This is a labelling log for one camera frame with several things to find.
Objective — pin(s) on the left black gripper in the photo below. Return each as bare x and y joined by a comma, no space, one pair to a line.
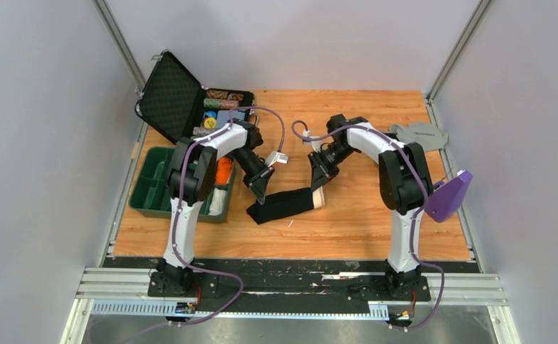
258,183

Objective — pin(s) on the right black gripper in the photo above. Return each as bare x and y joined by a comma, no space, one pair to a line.
321,171

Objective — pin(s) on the black underwear white waistband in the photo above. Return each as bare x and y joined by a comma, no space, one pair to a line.
286,204

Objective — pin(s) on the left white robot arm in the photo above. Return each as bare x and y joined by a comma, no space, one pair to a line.
191,179

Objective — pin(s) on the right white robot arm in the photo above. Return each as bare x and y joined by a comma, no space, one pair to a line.
404,183

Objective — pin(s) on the orange object in tray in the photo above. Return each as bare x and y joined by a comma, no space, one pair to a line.
223,170

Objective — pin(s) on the white object in tray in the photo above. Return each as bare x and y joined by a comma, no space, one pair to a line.
217,202

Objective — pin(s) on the yellow poker chip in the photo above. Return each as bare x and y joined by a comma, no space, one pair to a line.
209,123

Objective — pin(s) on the upper poker chip row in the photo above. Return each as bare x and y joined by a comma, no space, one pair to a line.
220,104

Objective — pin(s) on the green compartment tray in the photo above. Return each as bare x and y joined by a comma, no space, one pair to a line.
150,196

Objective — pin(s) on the grey garment on table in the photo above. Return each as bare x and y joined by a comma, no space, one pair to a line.
429,136

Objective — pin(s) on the black poker chip case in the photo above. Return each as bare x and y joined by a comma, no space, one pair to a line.
172,99

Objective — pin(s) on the purple plastic object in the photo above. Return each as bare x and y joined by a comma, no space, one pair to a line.
448,196

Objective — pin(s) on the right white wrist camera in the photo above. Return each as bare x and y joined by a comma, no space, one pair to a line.
312,140

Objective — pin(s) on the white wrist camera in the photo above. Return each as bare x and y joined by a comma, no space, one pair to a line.
276,157
312,140

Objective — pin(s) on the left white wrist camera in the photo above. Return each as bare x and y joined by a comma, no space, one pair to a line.
276,157

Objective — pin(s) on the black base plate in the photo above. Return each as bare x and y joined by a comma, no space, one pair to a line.
290,286

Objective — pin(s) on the aluminium frame rails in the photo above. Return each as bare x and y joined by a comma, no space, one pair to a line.
116,291

